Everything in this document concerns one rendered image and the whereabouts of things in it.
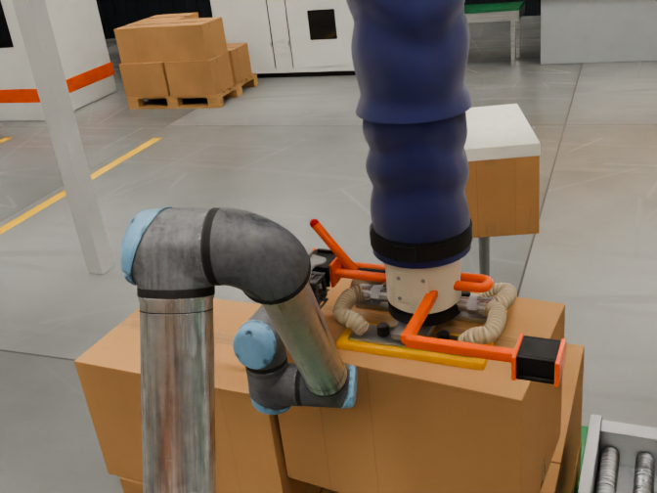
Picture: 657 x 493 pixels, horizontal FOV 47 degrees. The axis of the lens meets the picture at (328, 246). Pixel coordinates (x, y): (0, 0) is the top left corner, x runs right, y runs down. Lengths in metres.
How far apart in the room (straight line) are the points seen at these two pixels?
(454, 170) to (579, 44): 7.45
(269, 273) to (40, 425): 2.71
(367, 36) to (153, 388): 0.76
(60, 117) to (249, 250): 3.62
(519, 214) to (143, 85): 6.33
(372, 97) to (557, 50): 7.53
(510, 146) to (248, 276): 2.16
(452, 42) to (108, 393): 1.31
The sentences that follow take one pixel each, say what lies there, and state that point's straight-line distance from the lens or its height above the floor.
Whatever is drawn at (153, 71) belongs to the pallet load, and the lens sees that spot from 8.83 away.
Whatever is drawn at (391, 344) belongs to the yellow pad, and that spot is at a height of 1.10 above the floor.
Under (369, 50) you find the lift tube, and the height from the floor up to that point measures 1.74.
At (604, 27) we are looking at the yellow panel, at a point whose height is 0.37.
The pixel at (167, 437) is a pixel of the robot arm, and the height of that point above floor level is 1.33.
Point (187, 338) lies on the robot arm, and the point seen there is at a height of 1.45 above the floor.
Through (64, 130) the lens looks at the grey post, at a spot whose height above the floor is 0.94.
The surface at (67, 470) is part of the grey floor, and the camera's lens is 3.39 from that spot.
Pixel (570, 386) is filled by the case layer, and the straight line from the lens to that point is 2.50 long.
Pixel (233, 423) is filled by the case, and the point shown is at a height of 0.84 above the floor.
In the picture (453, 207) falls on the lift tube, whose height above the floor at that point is 1.40.
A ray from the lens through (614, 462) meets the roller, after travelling 2.25.
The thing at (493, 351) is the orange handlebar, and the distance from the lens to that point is 1.45.
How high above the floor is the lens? 2.02
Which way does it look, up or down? 25 degrees down
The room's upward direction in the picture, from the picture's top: 7 degrees counter-clockwise
